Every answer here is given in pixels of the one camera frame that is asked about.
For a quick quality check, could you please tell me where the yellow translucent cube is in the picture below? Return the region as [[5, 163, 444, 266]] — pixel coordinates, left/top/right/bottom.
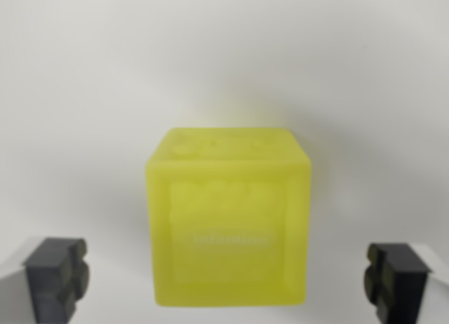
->
[[145, 126, 312, 308]]

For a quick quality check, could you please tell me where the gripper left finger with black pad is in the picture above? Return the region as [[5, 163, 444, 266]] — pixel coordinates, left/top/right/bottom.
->
[[0, 235, 91, 324]]

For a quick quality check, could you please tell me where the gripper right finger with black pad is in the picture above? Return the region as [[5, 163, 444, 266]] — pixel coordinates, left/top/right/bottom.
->
[[363, 241, 449, 324]]

